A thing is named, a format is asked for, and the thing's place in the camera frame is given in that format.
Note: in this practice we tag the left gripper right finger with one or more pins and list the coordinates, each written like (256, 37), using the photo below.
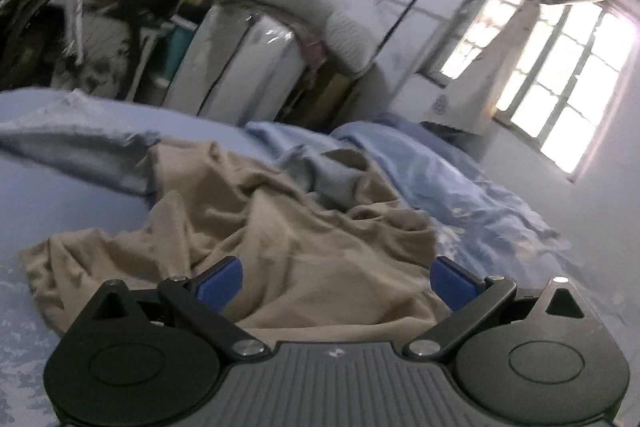
(528, 356)

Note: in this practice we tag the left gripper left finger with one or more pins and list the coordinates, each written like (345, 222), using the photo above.
(150, 357)

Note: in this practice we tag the beige cloth garment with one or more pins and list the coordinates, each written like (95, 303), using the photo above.
(310, 273)

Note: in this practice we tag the blue patterned quilt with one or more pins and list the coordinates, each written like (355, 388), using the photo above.
(479, 224)

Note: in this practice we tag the blue bed sheet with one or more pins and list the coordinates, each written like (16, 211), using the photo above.
(38, 202)

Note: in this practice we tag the grey-blue garment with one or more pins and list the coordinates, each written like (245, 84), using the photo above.
(105, 142)

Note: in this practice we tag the window with grid panes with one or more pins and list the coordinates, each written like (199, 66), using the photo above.
(561, 92)

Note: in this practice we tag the brown cardboard box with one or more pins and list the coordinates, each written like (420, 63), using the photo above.
(317, 98)

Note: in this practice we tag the beige window curtain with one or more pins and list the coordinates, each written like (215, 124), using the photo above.
(468, 103)

